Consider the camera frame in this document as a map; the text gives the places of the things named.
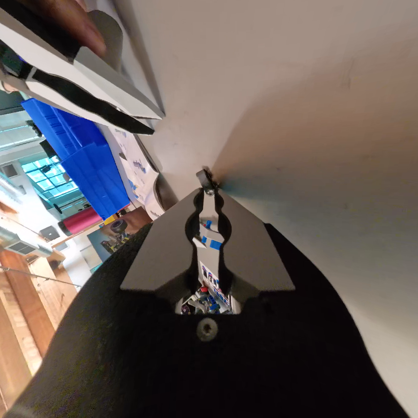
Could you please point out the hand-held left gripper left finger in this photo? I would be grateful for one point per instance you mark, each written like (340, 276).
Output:
(156, 258)

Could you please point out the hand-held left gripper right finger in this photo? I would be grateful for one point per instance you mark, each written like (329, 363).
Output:
(258, 258)

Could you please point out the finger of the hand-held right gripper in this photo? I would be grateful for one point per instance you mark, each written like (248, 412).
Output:
(107, 81)
(65, 98)

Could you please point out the lego sticker sheet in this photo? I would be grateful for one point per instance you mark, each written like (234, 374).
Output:
(209, 277)

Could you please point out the grey blue lego subassembly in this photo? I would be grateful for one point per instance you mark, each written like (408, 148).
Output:
(214, 243)

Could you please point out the grey lego connector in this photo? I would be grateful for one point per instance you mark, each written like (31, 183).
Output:
(205, 179)

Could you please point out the lego instruction booklet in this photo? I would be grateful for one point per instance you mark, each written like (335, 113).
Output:
(140, 183)

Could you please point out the lego set box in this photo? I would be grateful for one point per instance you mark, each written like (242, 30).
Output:
(111, 238)

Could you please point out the blue black lego car model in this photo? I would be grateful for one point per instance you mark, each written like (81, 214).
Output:
(209, 302)

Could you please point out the maroon cylinder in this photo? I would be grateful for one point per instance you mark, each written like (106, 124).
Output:
(81, 220)

